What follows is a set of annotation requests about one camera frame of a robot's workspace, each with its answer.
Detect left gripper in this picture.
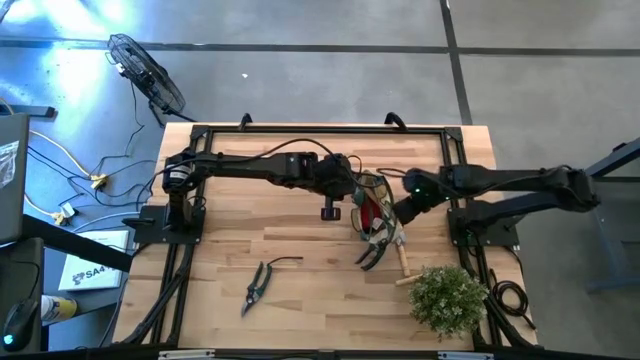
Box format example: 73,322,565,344
313,152,357,222

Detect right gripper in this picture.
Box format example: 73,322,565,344
392,167,446,226

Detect red garden glove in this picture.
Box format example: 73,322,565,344
360,197,384,234

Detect beige green canvas gardening bag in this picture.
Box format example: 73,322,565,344
348,167,407,251

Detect dark teal garden shears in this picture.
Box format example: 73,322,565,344
353,234,391,273

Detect wooden handled narrow trowel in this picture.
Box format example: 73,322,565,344
389,222,412,279

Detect clear plastic bag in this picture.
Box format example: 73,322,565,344
0,139,21,190

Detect green black pruning shears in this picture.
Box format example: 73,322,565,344
241,255,305,319

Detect green artificial potted plant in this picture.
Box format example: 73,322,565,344
407,263,490,342

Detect blue grey metal table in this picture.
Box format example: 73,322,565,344
552,135,640,295

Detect black floor fan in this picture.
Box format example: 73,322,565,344
104,32,197,126

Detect white printed box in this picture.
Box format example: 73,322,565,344
57,228,131,293

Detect black side desk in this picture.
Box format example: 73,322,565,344
0,213,135,354

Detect yellow white power plug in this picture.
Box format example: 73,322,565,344
52,203,76,226

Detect yellow white spray can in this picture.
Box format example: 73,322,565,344
39,294,79,322

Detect black metal bar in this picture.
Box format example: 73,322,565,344
0,103,57,120

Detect black computer mouse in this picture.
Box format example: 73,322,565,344
1,298,40,352

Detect black metal table frame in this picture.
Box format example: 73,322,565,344
112,123,540,349

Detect coiled black cable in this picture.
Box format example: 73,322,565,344
491,268,537,331

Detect silver bracket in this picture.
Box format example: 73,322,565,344
158,349,216,360
437,351,494,360

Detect black fan cable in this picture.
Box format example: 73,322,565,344
89,82,146,177

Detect yellow floor cable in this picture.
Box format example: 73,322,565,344
27,128,96,179

